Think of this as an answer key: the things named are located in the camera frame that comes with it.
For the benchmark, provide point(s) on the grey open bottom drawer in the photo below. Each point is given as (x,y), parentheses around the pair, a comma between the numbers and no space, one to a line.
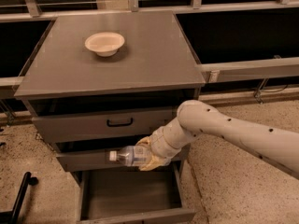
(127,196)

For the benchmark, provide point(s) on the black metal stand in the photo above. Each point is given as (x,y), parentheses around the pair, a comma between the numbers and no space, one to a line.
(11,217)

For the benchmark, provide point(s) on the grey top drawer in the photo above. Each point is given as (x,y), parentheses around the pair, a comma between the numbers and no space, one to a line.
(100,125)

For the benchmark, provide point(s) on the grey drawer cabinet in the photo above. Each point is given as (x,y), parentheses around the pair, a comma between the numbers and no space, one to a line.
(93,69)

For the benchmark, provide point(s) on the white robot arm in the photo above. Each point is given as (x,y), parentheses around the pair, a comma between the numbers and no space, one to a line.
(280,148)

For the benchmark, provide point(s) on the grey middle drawer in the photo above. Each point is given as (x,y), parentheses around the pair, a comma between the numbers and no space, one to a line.
(96,159)

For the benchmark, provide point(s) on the white paper bowl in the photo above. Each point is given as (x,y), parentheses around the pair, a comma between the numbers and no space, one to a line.
(104,44)

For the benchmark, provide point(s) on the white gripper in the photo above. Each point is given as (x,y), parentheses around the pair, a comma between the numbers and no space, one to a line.
(160,147)

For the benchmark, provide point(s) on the metal railing frame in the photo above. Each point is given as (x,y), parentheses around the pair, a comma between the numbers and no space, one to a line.
(216,41)

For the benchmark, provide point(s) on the clear plastic water bottle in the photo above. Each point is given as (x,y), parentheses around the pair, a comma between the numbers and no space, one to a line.
(131,156)

